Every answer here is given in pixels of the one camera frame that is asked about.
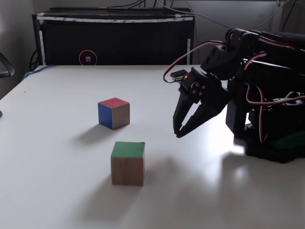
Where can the small gripper camera board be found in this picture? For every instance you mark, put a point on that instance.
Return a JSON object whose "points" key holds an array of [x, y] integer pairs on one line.
{"points": [[177, 75]]}

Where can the black chair armrest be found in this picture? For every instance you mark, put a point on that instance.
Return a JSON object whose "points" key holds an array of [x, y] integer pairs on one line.
{"points": [[8, 65]]}

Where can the red and blue wooden cube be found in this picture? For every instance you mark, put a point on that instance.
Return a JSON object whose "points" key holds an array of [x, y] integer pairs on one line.
{"points": [[114, 114]]}

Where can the green-topped wooden cube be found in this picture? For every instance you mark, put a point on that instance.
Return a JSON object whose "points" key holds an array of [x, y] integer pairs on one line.
{"points": [[127, 167]]}

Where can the black computer case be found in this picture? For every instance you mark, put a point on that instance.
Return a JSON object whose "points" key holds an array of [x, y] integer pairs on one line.
{"points": [[119, 43]]}

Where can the green base clamp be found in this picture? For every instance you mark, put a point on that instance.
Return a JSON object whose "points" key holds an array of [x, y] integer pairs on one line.
{"points": [[288, 140]]}

